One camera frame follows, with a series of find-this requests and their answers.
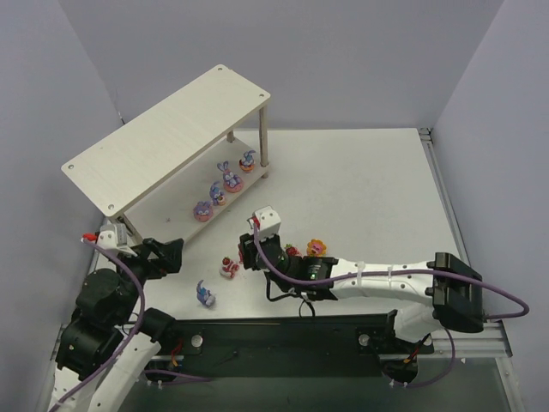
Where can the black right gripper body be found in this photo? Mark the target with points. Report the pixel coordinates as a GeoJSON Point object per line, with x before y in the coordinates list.
{"type": "Point", "coordinates": [248, 251]}

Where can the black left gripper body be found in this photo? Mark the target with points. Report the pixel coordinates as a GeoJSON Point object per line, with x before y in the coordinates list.
{"type": "Point", "coordinates": [148, 258]}

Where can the purple bunny with blue bow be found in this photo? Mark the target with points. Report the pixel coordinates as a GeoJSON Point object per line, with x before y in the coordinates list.
{"type": "Point", "coordinates": [204, 295]}

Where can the purple bunny with pink base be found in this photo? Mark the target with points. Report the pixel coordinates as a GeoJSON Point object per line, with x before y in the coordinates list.
{"type": "Point", "coordinates": [217, 195]}

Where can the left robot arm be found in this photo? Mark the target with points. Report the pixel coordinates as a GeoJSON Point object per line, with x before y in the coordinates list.
{"type": "Point", "coordinates": [112, 335]}

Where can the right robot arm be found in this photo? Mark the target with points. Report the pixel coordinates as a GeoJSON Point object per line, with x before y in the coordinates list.
{"type": "Point", "coordinates": [442, 293]}

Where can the white wooden two-tier shelf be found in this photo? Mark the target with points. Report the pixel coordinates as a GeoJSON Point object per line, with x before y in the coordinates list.
{"type": "Point", "coordinates": [150, 173]}

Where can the pink bear on tan donut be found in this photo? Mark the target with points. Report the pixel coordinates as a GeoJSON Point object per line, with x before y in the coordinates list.
{"type": "Point", "coordinates": [292, 250]}

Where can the pink bear in yellow flower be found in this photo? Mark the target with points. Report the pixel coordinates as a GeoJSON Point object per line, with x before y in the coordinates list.
{"type": "Point", "coordinates": [316, 248]}

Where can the pink striped bear with strawberry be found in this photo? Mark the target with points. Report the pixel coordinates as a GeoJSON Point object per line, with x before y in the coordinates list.
{"type": "Point", "coordinates": [229, 268]}

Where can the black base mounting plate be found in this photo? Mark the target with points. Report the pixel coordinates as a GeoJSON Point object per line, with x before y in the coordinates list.
{"type": "Point", "coordinates": [313, 347]}

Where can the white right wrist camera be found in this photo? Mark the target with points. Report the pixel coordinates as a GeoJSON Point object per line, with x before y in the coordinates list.
{"type": "Point", "coordinates": [266, 222]}

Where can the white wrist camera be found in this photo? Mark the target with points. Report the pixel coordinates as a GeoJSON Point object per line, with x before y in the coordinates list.
{"type": "Point", "coordinates": [266, 222]}
{"type": "Point", "coordinates": [111, 237]}

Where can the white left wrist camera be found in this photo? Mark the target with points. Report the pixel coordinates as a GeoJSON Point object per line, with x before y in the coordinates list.
{"type": "Point", "coordinates": [111, 237]}

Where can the aluminium frame rail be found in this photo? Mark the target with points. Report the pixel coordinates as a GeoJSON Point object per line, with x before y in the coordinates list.
{"type": "Point", "coordinates": [492, 342]}

